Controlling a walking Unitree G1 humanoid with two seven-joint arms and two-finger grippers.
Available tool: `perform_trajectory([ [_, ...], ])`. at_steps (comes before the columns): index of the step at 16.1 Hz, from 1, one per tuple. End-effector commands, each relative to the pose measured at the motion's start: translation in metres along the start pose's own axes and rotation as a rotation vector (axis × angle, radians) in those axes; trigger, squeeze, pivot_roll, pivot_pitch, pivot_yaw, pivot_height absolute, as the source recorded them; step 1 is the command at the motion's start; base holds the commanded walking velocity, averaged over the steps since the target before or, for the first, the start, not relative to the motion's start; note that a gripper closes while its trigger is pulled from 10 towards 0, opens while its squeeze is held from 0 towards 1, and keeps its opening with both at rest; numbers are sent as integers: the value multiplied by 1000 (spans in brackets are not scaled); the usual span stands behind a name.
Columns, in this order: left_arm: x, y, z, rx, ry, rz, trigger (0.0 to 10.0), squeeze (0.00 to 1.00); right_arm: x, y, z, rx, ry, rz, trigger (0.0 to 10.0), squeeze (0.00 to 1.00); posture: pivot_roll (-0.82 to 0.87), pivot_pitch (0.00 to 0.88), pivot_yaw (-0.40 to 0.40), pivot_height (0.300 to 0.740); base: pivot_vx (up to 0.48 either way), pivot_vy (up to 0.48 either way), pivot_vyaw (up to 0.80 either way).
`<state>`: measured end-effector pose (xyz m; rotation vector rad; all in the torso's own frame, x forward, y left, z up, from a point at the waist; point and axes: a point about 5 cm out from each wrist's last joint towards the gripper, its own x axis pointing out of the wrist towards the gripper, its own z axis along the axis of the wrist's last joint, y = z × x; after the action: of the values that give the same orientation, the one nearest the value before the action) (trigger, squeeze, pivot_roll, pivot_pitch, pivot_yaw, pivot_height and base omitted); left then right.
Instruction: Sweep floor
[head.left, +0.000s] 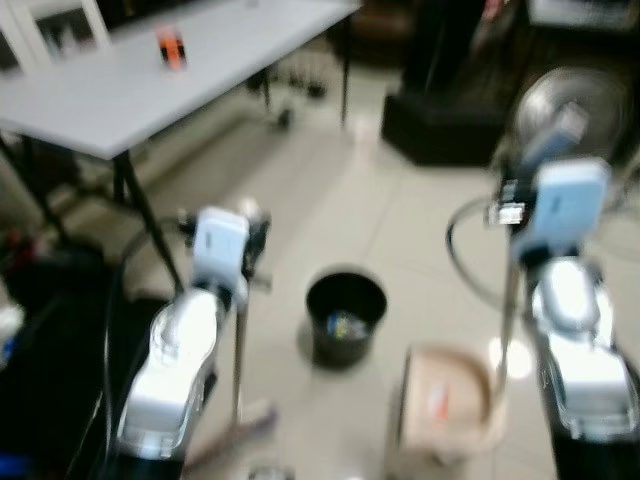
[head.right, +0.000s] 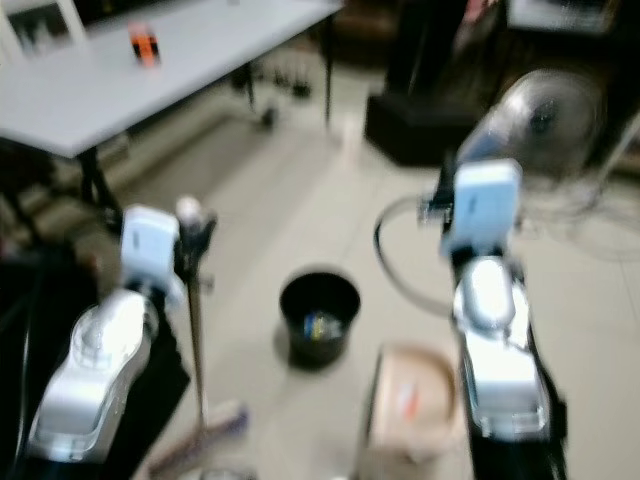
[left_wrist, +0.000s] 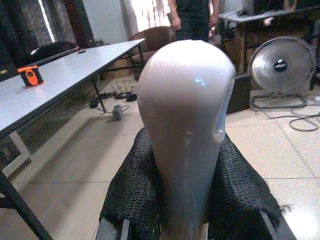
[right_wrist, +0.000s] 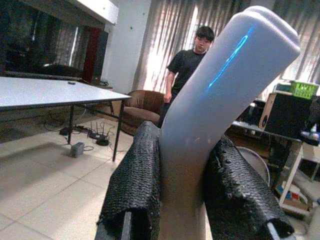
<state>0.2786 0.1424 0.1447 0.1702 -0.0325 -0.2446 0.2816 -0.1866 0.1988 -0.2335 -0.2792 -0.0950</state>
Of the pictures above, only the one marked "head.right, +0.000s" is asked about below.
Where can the black round bucket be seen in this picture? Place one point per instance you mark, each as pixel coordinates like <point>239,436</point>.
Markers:
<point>320,292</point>

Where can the black cabinet with plinth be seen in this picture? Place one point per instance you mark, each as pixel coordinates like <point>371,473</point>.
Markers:
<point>410,125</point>

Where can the blue yellow trash wrapper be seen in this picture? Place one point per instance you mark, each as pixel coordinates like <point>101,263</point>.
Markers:
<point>320,326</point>

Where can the orange black small box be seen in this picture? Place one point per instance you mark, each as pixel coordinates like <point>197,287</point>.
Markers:
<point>145,44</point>

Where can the white folding table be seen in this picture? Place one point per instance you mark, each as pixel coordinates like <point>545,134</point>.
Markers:
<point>150,95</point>

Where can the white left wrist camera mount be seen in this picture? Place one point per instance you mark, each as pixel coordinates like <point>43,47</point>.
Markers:
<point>150,245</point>

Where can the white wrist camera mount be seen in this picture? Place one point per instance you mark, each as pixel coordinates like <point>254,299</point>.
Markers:
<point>485,205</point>
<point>150,245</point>

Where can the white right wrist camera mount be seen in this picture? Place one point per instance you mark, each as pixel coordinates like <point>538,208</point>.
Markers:
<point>485,205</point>

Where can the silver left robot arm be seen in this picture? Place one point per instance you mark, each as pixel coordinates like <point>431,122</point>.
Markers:
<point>95,370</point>

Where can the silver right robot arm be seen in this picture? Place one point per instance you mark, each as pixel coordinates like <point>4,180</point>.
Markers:
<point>500,360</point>

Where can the black wheeled chair base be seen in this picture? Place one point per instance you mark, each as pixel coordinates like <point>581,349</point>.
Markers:
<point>268,118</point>

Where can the round floor fan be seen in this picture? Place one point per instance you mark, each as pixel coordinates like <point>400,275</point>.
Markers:
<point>550,115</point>

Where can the white framed chair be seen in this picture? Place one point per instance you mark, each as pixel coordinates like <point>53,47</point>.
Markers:
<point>50,20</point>

